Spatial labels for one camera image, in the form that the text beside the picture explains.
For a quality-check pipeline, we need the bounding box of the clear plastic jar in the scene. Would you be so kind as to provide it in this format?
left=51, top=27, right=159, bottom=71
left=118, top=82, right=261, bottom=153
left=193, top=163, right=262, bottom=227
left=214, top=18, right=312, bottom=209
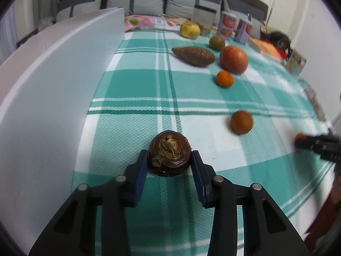
left=192, top=5, right=216, bottom=36

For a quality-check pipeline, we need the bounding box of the orange tangerine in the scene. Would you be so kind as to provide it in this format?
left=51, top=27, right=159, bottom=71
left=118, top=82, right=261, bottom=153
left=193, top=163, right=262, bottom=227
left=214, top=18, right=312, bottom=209
left=216, top=70, right=235, bottom=88
left=230, top=111, right=253, bottom=135

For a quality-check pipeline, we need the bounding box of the brown water chestnut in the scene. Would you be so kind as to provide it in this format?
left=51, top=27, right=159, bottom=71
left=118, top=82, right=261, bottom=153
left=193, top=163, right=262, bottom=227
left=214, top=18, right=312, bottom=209
left=149, top=130, right=192, bottom=177

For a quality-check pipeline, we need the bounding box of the yellow pear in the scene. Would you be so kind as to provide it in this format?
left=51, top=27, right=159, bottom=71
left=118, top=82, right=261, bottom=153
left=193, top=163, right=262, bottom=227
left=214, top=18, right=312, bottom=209
left=180, top=22, right=200, bottom=40

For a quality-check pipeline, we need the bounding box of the small colourful box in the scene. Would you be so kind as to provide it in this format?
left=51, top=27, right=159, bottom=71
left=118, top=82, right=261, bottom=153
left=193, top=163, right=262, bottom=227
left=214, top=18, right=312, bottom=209
left=285, top=48, right=307, bottom=75

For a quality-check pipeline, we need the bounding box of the brown sweet potato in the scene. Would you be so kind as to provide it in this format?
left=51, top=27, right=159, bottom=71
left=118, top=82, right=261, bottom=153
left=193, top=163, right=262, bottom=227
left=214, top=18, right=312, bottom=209
left=172, top=46, right=216, bottom=68

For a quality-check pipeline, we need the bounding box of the dark bag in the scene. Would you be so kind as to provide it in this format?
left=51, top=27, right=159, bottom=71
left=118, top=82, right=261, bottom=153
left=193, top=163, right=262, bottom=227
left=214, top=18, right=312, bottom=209
left=262, top=29, right=293, bottom=59

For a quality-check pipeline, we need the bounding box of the pink snack bag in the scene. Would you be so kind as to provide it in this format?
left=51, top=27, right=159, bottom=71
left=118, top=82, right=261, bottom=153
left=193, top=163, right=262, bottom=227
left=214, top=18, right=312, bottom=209
left=124, top=15, right=184, bottom=32

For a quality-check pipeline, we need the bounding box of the grey curtain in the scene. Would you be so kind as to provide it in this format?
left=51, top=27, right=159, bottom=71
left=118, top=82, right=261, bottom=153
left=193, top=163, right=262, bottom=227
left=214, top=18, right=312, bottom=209
left=0, top=4, right=17, bottom=64

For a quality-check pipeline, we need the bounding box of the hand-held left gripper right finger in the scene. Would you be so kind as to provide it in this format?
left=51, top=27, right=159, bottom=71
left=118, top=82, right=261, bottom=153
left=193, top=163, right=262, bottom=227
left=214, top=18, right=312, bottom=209
left=191, top=150, right=311, bottom=256

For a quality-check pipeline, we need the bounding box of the purple food can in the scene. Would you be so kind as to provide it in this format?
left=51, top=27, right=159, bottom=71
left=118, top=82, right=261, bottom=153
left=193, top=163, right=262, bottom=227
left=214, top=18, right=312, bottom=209
left=234, top=18, right=253, bottom=44
left=216, top=11, right=237, bottom=38

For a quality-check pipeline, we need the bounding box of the orange book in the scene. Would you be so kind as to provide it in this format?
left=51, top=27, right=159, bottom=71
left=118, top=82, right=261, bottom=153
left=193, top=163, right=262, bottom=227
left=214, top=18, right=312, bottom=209
left=248, top=37, right=283, bottom=59

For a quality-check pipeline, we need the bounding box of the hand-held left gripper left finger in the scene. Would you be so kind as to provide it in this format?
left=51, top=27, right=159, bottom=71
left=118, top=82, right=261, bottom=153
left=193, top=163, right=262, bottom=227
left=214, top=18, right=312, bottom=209
left=29, top=149, right=148, bottom=256

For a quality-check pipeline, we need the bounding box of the green-brown round fruit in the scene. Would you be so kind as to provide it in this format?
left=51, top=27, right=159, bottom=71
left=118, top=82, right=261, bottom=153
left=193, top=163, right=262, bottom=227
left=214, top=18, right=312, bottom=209
left=208, top=35, right=226, bottom=52

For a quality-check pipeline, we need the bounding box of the red apple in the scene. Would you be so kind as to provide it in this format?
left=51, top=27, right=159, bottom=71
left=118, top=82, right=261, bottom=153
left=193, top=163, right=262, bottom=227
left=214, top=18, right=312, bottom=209
left=219, top=45, right=249, bottom=75

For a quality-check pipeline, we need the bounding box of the white foam board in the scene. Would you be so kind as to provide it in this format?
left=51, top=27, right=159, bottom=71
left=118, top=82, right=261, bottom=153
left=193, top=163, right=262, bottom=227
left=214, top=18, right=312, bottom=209
left=0, top=7, right=126, bottom=248

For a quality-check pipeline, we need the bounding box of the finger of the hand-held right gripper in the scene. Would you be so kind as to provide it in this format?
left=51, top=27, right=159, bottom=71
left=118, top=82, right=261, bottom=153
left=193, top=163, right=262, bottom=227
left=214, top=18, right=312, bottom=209
left=314, top=142, right=341, bottom=163
left=294, top=135, right=337, bottom=150

